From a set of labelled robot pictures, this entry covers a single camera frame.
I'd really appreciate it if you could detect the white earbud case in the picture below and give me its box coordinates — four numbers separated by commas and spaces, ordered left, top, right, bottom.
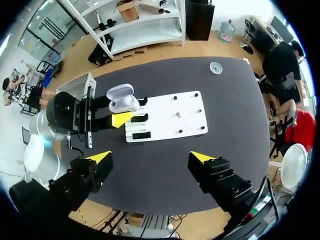
105, 84, 141, 114

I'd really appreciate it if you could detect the grey slotted basket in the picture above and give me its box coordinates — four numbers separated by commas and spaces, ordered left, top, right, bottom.
56, 72, 97, 101

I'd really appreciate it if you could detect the white plate with black stands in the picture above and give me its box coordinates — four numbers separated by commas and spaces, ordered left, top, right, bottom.
124, 90, 209, 145

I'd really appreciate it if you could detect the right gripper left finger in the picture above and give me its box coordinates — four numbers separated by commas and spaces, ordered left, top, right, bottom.
49, 150, 114, 214

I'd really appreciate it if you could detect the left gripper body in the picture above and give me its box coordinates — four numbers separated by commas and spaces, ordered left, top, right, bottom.
46, 86, 97, 149

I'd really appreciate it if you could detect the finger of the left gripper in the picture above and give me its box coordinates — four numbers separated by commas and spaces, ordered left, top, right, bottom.
93, 95, 111, 110
94, 111, 135, 131

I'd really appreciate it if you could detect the person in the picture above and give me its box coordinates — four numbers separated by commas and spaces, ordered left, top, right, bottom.
284, 109, 316, 151
261, 40, 307, 127
1, 76, 56, 107

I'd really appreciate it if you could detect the small round clear dish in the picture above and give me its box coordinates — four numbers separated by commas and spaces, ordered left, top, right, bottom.
209, 61, 224, 75

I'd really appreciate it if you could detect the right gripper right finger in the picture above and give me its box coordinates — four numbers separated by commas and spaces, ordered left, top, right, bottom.
187, 151, 254, 221

